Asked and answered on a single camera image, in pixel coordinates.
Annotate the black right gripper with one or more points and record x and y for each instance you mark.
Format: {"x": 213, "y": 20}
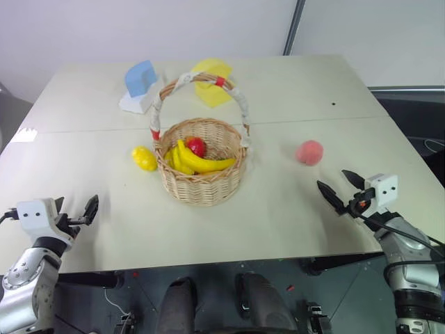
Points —
{"x": 359, "y": 203}

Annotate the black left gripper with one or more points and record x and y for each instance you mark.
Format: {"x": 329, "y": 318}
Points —
{"x": 68, "y": 224}

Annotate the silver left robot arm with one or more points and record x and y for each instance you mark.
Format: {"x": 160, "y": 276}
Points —
{"x": 26, "y": 285}

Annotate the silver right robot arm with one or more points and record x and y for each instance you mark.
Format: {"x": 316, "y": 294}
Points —
{"x": 413, "y": 264}

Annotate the wicker basket with handle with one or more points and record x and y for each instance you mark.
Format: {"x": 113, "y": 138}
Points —
{"x": 201, "y": 189}

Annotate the pink peach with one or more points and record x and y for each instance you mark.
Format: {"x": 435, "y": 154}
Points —
{"x": 309, "y": 152}

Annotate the yellow lemon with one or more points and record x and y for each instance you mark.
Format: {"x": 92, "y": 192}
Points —
{"x": 144, "y": 158}

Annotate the white foam block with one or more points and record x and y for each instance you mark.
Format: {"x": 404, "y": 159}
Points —
{"x": 137, "y": 103}

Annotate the yellow banana bunch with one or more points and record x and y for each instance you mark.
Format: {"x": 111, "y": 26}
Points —
{"x": 194, "y": 160}

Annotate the red apple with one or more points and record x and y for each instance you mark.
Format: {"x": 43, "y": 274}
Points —
{"x": 196, "y": 145}

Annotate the dark rounded shape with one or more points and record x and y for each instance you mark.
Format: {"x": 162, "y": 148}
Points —
{"x": 178, "y": 306}

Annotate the blue foam block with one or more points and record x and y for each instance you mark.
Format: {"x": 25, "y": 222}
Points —
{"x": 139, "y": 78}

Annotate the yellow foam block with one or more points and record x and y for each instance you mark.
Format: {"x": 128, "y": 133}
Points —
{"x": 211, "y": 81}

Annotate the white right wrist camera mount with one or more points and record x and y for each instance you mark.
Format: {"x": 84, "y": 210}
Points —
{"x": 382, "y": 191}

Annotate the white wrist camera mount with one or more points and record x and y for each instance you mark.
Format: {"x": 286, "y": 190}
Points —
{"x": 382, "y": 191}
{"x": 36, "y": 215}

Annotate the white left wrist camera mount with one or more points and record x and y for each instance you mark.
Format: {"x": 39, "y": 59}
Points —
{"x": 36, "y": 215}

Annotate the grey metal post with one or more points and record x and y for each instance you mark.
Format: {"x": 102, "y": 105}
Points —
{"x": 295, "y": 28}

